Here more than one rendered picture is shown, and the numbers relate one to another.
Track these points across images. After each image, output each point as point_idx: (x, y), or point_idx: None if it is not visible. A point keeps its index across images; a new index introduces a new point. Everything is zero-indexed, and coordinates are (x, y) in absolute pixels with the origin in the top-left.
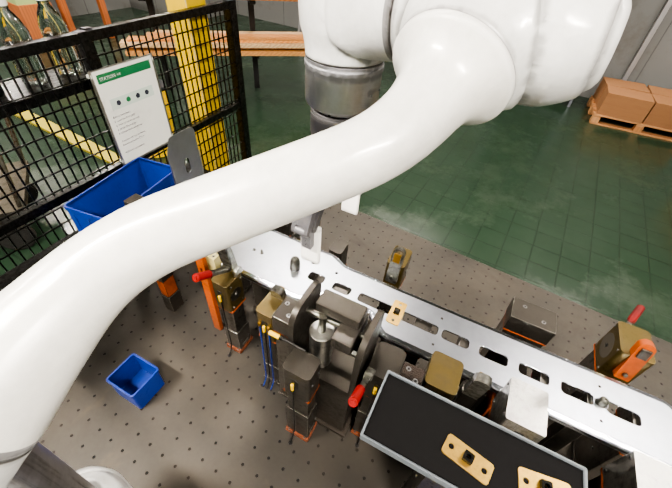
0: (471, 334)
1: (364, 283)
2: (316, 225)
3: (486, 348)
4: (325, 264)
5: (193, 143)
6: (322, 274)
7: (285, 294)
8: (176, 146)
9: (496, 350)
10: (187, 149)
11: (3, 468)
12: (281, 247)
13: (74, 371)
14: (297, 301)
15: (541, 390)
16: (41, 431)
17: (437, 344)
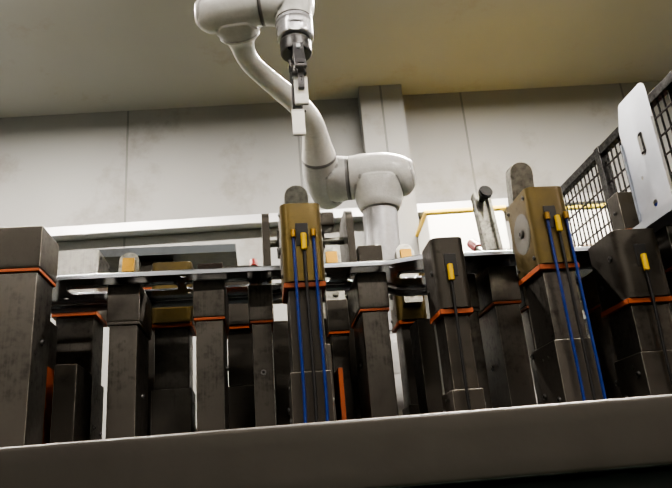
0: (128, 280)
1: (335, 267)
2: (292, 107)
3: (102, 287)
4: (421, 262)
5: (645, 107)
6: (409, 270)
7: (396, 257)
8: (626, 115)
9: (85, 285)
10: (638, 118)
11: (302, 163)
12: (514, 259)
13: (303, 145)
14: (365, 245)
15: (64, 251)
16: (303, 159)
17: (182, 291)
